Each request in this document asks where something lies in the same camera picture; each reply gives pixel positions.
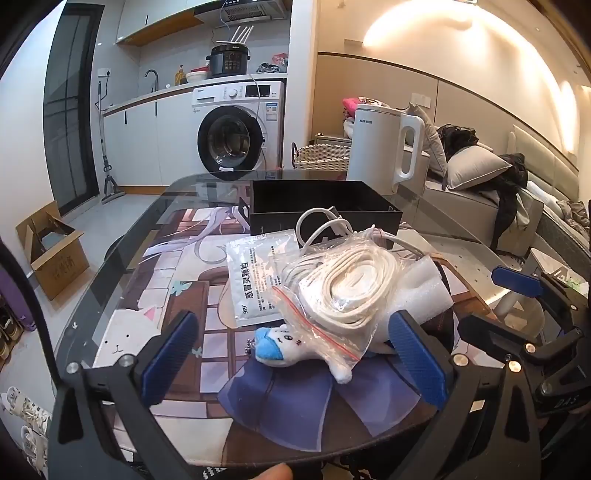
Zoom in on black jacket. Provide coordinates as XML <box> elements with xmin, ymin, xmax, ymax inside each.
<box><xmin>489</xmin><ymin>152</ymin><xmax>529</xmax><ymax>252</ymax></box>

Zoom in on black box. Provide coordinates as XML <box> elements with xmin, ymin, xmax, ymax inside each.
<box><xmin>249</xmin><ymin>180</ymin><xmax>403</xmax><ymax>238</ymax></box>

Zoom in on black pressure cooker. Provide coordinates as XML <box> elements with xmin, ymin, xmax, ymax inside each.
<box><xmin>206</xmin><ymin>44</ymin><xmax>251</xmax><ymax>77</ymax></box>

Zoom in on dark glass door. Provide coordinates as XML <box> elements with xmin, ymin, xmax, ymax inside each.
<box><xmin>46</xmin><ymin>0</ymin><xmax>105</xmax><ymax>217</ymax></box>

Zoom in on wicker basket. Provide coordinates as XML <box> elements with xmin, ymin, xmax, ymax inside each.
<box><xmin>291</xmin><ymin>142</ymin><xmax>354</xmax><ymax>171</ymax></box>

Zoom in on white medicine sachet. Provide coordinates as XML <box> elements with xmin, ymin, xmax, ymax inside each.
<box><xmin>226</xmin><ymin>228</ymin><xmax>301</xmax><ymax>329</ymax></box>

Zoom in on white washing machine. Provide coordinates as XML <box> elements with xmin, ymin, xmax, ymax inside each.
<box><xmin>191</xmin><ymin>80</ymin><xmax>286</xmax><ymax>174</ymax></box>

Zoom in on white base cabinet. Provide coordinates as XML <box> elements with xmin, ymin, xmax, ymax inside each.
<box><xmin>102</xmin><ymin>85</ymin><xmax>195</xmax><ymax>195</ymax></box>

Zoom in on range hood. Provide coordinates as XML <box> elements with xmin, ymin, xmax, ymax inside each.
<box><xmin>194</xmin><ymin>0</ymin><xmax>287</xmax><ymax>23</ymax></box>

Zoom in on black clothes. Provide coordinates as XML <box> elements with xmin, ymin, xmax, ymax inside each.
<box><xmin>436</xmin><ymin>124</ymin><xmax>478</xmax><ymax>153</ymax></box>

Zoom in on white sneakers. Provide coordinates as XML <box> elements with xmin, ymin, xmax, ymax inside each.
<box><xmin>0</xmin><ymin>388</ymin><xmax>51</xmax><ymax>457</ymax></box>

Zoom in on pink clothes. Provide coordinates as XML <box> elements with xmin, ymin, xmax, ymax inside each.
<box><xmin>342</xmin><ymin>96</ymin><xmax>365</xmax><ymax>121</ymax></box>

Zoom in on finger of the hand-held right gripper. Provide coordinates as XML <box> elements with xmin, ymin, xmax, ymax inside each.
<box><xmin>491</xmin><ymin>265</ymin><xmax>591</xmax><ymax>324</ymax></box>
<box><xmin>457</xmin><ymin>311</ymin><xmax>591</xmax><ymax>416</ymax></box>

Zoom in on cardboard box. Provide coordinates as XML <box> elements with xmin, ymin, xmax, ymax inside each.
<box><xmin>16</xmin><ymin>200</ymin><xmax>90</xmax><ymax>301</ymax></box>

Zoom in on zip bag with white cord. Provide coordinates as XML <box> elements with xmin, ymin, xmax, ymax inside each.
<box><xmin>268</xmin><ymin>226</ymin><xmax>407</xmax><ymax>365</ymax></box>

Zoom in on pile of plastic bags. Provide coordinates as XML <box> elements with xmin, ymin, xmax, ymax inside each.
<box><xmin>256</xmin><ymin>53</ymin><xmax>289</xmax><ymax>75</ymax></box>

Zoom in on grey sofa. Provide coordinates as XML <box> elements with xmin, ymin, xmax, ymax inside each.
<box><xmin>422</xmin><ymin>124</ymin><xmax>591</xmax><ymax>278</ymax></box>

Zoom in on white router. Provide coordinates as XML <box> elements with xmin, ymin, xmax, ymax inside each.
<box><xmin>221</xmin><ymin>26</ymin><xmax>252</xmax><ymax>47</ymax></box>

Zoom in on purple bag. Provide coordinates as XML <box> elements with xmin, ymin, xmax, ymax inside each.
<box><xmin>0</xmin><ymin>268</ymin><xmax>38</xmax><ymax>330</ymax></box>

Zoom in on white usb cable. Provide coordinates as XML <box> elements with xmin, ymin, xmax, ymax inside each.
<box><xmin>294</xmin><ymin>208</ymin><xmax>439</xmax><ymax>259</ymax></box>

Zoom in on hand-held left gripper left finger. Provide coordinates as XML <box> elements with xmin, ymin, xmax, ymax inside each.
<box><xmin>46</xmin><ymin>310</ymin><xmax>200</xmax><ymax>480</ymax></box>

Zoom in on wall cabinet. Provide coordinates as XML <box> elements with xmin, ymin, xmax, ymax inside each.
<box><xmin>115</xmin><ymin>0</ymin><xmax>204</xmax><ymax>47</ymax></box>

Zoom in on white foam sheet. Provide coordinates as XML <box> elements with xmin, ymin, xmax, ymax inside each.
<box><xmin>369</xmin><ymin>256</ymin><xmax>455</xmax><ymax>354</ymax></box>

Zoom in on flat mop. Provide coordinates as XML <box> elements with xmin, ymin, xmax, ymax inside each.
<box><xmin>98</xmin><ymin>80</ymin><xmax>125</xmax><ymax>204</ymax></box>

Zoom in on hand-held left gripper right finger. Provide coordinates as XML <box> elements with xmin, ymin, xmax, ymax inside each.
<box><xmin>388</xmin><ymin>310</ymin><xmax>550</xmax><ymax>480</ymax></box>

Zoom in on white electric kettle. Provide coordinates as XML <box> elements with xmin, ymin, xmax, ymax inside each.
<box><xmin>346</xmin><ymin>104</ymin><xmax>423</xmax><ymax>195</ymax></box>

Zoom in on white and blue plush toy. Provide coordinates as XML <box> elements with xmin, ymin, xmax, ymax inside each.
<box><xmin>247</xmin><ymin>323</ymin><xmax>354</xmax><ymax>385</ymax></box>

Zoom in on person's left hand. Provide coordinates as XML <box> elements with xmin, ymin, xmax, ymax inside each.
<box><xmin>247</xmin><ymin>463</ymin><xmax>294</xmax><ymax>480</ymax></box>

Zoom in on printed desk mat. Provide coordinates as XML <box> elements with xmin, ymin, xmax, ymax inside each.
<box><xmin>92</xmin><ymin>203</ymin><xmax>499</xmax><ymax>467</ymax></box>

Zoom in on grey pillow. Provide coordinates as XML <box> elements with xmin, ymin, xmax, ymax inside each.
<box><xmin>445</xmin><ymin>145</ymin><xmax>513</xmax><ymax>191</ymax></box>
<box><xmin>406</xmin><ymin>104</ymin><xmax>448</xmax><ymax>176</ymax></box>

